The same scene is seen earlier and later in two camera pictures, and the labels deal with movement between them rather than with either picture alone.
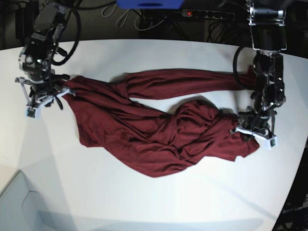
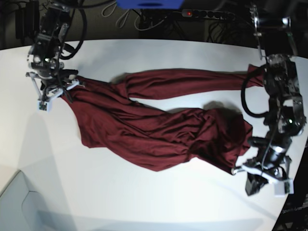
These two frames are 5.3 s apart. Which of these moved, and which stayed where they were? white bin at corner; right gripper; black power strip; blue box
Moved: right gripper
Stayed: blue box; white bin at corner; black power strip
